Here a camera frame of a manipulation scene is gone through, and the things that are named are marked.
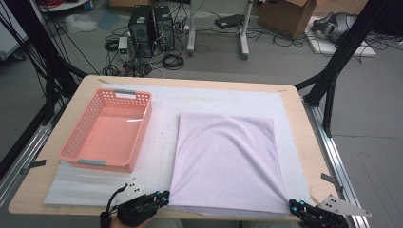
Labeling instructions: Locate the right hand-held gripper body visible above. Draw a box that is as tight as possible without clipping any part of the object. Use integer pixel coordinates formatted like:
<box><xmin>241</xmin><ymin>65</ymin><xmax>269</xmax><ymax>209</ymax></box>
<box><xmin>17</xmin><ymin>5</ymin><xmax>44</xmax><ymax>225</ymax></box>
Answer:
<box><xmin>299</xmin><ymin>194</ymin><xmax>373</xmax><ymax>228</ymax></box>

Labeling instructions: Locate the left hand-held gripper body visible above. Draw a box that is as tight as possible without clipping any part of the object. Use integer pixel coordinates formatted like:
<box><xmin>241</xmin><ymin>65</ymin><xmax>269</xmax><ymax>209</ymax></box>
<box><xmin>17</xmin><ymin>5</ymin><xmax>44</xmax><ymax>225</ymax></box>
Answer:
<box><xmin>113</xmin><ymin>178</ymin><xmax>160</xmax><ymax>228</ymax></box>

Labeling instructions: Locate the lilac printed towel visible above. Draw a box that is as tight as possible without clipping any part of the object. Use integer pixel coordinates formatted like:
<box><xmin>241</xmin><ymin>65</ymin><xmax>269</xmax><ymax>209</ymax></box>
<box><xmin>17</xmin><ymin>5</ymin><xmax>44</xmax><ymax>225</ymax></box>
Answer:
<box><xmin>169</xmin><ymin>111</ymin><xmax>291</xmax><ymax>219</ymax></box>

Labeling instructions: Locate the pink plastic basket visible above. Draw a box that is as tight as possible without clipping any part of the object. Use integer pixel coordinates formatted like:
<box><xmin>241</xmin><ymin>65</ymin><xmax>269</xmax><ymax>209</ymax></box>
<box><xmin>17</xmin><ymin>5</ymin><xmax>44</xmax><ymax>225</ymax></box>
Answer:
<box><xmin>57</xmin><ymin>88</ymin><xmax>153</xmax><ymax>173</ymax></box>

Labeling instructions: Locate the person's left hand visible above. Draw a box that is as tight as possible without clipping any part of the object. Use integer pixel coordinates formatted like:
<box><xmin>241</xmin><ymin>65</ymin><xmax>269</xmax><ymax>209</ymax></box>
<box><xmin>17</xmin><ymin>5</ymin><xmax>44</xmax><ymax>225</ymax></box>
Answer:
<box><xmin>109</xmin><ymin>217</ymin><xmax>153</xmax><ymax>228</ymax></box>

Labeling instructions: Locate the grey table clamp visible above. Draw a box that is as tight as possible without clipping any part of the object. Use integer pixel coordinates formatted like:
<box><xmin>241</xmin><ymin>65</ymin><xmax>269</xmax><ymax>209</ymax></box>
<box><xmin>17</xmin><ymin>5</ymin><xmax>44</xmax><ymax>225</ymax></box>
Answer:
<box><xmin>320</xmin><ymin>172</ymin><xmax>344</xmax><ymax>192</ymax></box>
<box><xmin>20</xmin><ymin>159</ymin><xmax>47</xmax><ymax>175</ymax></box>

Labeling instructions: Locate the white grid mat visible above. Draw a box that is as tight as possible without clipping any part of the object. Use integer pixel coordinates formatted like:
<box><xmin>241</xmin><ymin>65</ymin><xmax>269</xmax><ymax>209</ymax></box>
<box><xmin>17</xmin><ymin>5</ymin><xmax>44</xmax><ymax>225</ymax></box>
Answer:
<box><xmin>43</xmin><ymin>83</ymin><xmax>313</xmax><ymax>215</ymax></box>

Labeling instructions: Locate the small white box device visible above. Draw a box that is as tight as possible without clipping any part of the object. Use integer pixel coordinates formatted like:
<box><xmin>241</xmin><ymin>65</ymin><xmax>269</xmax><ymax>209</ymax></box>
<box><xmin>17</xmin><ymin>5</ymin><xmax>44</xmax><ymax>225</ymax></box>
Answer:
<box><xmin>117</xmin><ymin>36</ymin><xmax>129</xmax><ymax>55</ymax></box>

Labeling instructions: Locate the white floor board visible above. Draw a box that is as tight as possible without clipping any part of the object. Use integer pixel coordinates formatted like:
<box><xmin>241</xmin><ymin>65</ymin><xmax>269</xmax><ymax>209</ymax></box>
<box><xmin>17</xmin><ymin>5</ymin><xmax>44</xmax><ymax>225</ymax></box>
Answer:
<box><xmin>305</xmin><ymin>15</ymin><xmax>377</xmax><ymax>58</ymax></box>

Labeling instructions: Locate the wide black computer tower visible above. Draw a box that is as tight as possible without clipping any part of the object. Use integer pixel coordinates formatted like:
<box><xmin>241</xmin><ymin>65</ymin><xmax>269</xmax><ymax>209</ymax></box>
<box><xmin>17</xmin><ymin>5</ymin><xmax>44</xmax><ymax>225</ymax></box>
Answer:
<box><xmin>127</xmin><ymin>4</ymin><xmax>156</xmax><ymax>59</ymax></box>

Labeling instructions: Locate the narrow black computer tower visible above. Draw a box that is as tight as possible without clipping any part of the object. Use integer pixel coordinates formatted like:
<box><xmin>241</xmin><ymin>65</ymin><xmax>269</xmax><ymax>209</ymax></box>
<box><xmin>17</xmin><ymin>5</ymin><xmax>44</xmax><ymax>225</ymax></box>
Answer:
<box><xmin>153</xmin><ymin>5</ymin><xmax>176</xmax><ymax>51</ymax></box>

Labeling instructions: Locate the white metal stand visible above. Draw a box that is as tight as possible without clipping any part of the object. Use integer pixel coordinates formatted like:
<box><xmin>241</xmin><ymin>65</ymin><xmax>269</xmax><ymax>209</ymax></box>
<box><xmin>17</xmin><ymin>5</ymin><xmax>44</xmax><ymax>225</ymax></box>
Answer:
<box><xmin>186</xmin><ymin>0</ymin><xmax>255</xmax><ymax>60</ymax></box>

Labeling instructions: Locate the grey rounded machine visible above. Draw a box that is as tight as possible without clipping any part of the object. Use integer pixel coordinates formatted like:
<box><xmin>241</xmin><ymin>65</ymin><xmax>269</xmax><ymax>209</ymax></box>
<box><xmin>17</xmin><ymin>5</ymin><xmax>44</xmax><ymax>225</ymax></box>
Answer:
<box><xmin>312</xmin><ymin>11</ymin><xmax>357</xmax><ymax>44</ymax></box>

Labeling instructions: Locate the flat black device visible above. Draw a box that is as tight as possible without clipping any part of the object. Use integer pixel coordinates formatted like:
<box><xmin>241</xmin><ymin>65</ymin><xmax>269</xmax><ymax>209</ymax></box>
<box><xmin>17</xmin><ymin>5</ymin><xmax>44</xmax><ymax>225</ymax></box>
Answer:
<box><xmin>214</xmin><ymin>13</ymin><xmax>245</xmax><ymax>30</ymax></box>

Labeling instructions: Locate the open cardboard box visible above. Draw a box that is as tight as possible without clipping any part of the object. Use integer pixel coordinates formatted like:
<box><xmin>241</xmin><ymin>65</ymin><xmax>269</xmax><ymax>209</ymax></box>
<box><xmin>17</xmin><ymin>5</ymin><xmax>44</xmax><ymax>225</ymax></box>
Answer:
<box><xmin>258</xmin><ymin>0</ymin><xmax>317</xmax><ymax>40</ymax></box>

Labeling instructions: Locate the clear plastic bag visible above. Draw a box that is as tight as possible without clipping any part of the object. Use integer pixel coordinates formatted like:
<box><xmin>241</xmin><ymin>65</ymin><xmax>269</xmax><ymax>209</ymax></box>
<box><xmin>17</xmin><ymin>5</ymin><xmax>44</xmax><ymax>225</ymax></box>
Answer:
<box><xmin>65</xmin><ymin>13</ymin><xmax>99</xmax><ymax>32</ymax></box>

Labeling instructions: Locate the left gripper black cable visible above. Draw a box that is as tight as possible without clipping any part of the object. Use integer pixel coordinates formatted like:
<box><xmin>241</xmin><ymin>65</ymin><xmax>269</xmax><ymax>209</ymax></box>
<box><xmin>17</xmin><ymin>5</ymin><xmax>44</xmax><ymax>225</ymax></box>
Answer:
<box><xmin>99</xmin><ymin>185</ymin><xmax>128</xmax><ymax>228</ymax></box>

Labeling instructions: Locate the aluminium rail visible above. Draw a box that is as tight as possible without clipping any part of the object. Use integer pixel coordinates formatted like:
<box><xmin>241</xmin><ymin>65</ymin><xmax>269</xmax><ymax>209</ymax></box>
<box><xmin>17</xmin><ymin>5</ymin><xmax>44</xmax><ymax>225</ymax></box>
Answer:
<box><xmin>302</xmin><ymin>99</ymin><xmax>370</xmax><ymax>228</ymax></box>
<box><xmin>0</xmin><ymin>107</ymin><xmax>65</xmax><ymax>207</ymax></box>

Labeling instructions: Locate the coiled black cable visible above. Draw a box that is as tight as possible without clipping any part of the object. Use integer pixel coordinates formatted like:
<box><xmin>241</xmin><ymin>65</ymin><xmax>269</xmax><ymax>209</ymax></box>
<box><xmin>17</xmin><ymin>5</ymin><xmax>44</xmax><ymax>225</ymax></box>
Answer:
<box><xmin>162</xmin><ymin>54</ymin><xmax>185</xmax><ymax>70</ymax></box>

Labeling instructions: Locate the black metal frame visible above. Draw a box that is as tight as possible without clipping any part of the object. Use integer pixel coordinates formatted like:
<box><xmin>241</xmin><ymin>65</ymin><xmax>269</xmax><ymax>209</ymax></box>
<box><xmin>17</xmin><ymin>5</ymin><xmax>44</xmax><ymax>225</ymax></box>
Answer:
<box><xmin>0</xmin><ymin>0</ymin><xmax>88</xmax><ymax>124</ymax></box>
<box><xmin>294</xmin><ymin>0</ymin><xmax>403</xmax><ymax>138</ymax></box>

